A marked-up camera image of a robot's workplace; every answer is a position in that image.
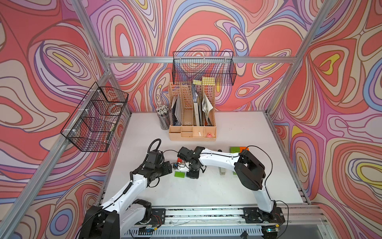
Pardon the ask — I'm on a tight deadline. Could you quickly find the beige desk organizer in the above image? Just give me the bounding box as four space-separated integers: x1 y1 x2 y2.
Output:
169 83 217 141

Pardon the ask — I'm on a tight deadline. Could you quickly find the yellow sticky note block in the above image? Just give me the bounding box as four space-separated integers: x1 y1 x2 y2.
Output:
192 76 216 86

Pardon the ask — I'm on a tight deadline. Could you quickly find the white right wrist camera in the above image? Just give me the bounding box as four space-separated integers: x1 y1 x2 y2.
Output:
173 163 190 173

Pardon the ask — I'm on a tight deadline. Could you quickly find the clear cup of pencils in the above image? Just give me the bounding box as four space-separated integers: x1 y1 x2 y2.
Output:
156 105 171 130

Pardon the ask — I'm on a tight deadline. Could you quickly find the back black wire basket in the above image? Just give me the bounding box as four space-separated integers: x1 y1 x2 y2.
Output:
172 50 237 86

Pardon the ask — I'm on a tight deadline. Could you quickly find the left black wire basket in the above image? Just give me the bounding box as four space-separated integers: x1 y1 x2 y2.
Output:
60 83 128 152

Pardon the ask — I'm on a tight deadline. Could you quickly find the green block long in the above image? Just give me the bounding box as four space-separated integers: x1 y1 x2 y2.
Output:
230 146 241 153

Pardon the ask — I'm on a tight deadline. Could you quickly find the black wire basket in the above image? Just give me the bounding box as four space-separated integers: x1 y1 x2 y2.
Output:
172 50 237 86
60 83 128 152

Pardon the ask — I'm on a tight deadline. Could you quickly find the metal base rail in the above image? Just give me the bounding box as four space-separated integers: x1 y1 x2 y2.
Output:
125 203 326 238

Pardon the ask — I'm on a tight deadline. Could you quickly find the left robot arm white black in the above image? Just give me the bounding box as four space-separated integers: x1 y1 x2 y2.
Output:
75 149 172 239

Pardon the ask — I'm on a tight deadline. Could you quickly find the orange block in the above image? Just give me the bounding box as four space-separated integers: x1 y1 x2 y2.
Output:
239 147 249 152

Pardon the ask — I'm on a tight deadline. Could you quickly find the black white stapler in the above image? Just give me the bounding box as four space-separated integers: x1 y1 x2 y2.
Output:
218 167 226 175

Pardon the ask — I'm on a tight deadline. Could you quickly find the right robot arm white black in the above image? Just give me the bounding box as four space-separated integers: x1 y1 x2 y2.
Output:
178 146 277 223

